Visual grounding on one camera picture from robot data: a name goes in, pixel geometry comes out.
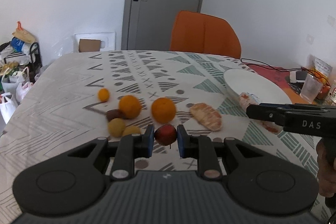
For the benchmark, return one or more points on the brown paper bag orange handle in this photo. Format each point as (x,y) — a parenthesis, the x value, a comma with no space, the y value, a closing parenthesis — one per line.
(23,35)

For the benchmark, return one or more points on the red plum fruit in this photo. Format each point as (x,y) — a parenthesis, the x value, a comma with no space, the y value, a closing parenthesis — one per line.
(166,135)

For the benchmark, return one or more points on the white foam board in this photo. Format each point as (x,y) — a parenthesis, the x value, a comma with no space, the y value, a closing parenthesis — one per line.
(107,39)

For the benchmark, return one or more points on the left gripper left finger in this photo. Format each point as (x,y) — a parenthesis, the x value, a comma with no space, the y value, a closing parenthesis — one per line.
(129,148)

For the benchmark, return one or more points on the peeled pomelo segment small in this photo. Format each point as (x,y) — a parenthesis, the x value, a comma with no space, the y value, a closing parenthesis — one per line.
(246,99)

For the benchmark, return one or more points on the cardboard box by wall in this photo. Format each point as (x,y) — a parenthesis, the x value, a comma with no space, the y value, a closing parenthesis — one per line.
(89,45)

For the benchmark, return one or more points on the white paper shopping bag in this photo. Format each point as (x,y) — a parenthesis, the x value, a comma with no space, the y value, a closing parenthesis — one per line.
(8,106)

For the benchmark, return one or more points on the white charger adapter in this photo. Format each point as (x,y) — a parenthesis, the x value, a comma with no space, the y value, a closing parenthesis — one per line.
(297,76)

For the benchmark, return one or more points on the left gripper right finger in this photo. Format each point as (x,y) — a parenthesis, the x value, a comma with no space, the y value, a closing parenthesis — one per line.
(202,150)

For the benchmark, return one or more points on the red orange cartoon mat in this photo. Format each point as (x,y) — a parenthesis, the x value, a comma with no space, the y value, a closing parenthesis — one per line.
(281,79)

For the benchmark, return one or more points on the peeled pomelo segment large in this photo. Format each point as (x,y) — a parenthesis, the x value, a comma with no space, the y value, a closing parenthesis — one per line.
(207,116)

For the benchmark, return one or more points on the large orange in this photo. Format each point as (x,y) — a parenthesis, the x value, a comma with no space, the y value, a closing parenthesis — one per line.
(130,106)
(163,110)

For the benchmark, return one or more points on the small orange kumquat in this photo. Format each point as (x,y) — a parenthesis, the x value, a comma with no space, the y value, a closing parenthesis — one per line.
(103,95)

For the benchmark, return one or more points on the black metal shelf rack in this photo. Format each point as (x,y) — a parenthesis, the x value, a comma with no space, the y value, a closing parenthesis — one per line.
(30,58)

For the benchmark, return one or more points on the person's right hand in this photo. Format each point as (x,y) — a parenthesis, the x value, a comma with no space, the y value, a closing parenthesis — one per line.
(326,172)

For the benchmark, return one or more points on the yellow-green round fruit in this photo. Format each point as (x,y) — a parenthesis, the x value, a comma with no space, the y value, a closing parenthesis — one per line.
(116,127)
(129,130)

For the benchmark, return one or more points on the orange chair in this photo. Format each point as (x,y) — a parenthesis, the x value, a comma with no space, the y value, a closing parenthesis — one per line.
(201,33)

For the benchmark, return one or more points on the blue white package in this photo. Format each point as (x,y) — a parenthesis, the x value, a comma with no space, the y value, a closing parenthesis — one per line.
(20,46)

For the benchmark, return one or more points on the patterned white tablecloth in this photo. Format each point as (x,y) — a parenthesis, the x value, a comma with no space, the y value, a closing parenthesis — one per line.
(62,111)

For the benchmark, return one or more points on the white round plate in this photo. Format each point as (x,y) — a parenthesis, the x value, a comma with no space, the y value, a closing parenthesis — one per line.
(240,81)

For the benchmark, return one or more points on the white red plastic bag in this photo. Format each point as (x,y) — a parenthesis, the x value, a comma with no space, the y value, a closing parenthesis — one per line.
(22,90)

